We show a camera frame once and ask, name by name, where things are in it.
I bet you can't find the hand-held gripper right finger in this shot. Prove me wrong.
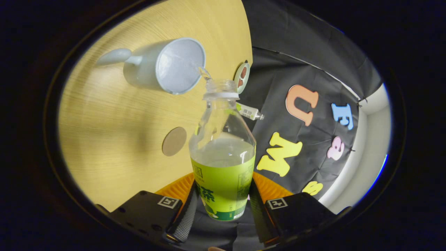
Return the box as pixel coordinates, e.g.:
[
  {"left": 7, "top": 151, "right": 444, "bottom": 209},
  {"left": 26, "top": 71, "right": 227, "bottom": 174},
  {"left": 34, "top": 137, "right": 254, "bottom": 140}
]
[{"left": 248, "top": 172, "right": 352, "bottom": 244}]

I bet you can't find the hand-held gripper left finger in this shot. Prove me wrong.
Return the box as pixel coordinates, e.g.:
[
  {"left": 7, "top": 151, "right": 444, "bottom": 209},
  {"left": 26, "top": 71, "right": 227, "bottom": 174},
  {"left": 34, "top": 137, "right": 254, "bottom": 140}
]
[{"left": 96, "top": 172, "right": 200, "bottom": 244}]

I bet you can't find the green label juice bottle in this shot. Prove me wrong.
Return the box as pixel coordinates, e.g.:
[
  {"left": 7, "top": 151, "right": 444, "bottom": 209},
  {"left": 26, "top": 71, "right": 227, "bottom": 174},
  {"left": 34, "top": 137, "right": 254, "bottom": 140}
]
[{"left": 189, "top": 79, "right": 257, "bottom": 222}]

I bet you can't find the round brown coaster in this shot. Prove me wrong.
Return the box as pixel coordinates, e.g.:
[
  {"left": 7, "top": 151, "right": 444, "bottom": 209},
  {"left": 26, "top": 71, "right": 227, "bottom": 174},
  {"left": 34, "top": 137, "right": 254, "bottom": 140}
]
[{"left": 162, "top": 127, "right": 187, "bottom": 157}]

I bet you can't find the white cup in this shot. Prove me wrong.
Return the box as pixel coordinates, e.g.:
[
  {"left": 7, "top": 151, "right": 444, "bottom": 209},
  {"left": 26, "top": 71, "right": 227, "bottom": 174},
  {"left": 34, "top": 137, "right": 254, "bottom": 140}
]
[{"left": 96, "top": 37, "right": 207, "bottom": 95}]

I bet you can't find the capped green label bottle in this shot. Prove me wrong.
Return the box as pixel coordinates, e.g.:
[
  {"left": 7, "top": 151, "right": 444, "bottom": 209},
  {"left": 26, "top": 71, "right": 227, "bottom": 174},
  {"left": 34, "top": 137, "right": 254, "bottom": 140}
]
[{"left": 236, "top": 102, "right": 264, "bottom": 121}]

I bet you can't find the wooden table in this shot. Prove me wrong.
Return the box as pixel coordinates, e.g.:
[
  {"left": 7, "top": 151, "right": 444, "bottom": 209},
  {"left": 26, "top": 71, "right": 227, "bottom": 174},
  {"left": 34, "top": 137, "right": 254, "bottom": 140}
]
[{"left": 57, "top": 0, "right": 253, "bottom": 212}]

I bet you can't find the pale green plate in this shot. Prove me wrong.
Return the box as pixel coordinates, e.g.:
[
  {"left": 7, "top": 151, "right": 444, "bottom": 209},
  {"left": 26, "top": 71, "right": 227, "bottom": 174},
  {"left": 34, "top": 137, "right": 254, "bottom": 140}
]
[{"left": 233, "top": 61, "right": 251, "bottom": 94}]

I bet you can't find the black backdrop cloth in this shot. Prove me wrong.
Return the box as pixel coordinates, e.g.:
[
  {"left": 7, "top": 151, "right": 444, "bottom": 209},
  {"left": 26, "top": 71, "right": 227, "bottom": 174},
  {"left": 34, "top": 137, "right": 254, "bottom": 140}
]
[{"left": 181, "top": 0, "right": 384, "bottom": 251}]

